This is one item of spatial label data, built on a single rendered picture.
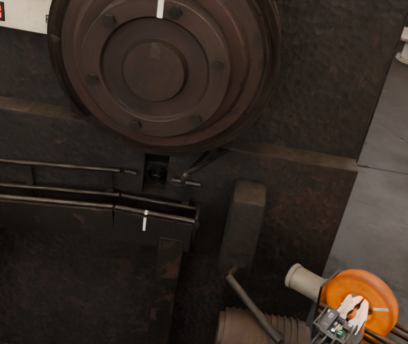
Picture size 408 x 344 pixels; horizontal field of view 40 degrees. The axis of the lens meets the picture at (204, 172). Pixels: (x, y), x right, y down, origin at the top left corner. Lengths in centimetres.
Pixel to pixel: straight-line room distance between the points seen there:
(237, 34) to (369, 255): 167
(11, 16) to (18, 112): 23
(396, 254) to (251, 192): 141
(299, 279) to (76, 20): 73
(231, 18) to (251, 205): 45
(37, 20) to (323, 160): 73
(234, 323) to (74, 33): 75
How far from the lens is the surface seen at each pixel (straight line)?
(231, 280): 138
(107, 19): 105
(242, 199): 130
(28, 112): 142
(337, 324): 118
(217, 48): 104
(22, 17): 136
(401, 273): 256
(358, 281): 123
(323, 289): 127
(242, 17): 109
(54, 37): 120
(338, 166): 138
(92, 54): 109
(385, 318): 125
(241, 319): 140
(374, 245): 265
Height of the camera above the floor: 156
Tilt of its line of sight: 34 degrees down
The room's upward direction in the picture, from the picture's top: 9 degrees clockwise
